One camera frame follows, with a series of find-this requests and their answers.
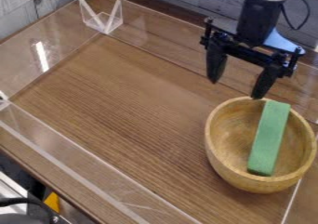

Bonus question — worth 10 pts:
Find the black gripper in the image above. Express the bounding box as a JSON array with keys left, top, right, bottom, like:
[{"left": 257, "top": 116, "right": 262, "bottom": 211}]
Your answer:
[{"left": 201, "top": 0, "right": 306, "bottom": 99}]

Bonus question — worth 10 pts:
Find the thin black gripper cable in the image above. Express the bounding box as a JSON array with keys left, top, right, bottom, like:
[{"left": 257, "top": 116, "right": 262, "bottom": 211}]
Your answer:
[{"left": 280, "top": 0, "right": 312, "bottom": 31}]

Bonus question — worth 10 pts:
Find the black cable lower left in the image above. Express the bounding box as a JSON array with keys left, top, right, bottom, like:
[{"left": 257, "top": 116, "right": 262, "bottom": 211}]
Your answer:
[{"left": 0, "top": 197, "right": 55, "bottom": 224}]

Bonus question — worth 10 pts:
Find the clear acrylic front wall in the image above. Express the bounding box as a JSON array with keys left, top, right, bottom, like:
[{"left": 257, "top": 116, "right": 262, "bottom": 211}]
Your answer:
[{"left": 0, "top": 99, "right": 202, "bottom": 224}]

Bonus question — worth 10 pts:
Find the black device with yellow label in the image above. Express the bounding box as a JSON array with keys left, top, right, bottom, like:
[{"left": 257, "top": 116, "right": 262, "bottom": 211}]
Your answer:
[{"left": 25, "top": 190, "right": 85, "bottom": 224}]

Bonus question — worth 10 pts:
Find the brown wooden bowl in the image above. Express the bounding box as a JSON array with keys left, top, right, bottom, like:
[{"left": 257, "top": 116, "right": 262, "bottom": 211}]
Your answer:
[{"left": 204, "top": 97, "right": 318, "bottom": 193}]

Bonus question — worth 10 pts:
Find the clear acrylic corner bracket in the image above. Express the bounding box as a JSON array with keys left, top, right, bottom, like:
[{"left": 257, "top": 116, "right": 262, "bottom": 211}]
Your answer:
[{"left": 79, "top": 0, "right": 123, "bottom": 34}]

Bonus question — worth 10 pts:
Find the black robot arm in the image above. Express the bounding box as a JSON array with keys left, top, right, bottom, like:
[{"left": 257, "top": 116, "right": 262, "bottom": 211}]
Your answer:
[{"left": 201, "top": 0, "right": 310, "bottom": 99}]

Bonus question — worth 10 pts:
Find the green rectangular block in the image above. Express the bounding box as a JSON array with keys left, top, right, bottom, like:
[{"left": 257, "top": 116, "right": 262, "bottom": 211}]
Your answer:
[{"left": 248, "top": 100, "right": 292, "bottom": 177}]

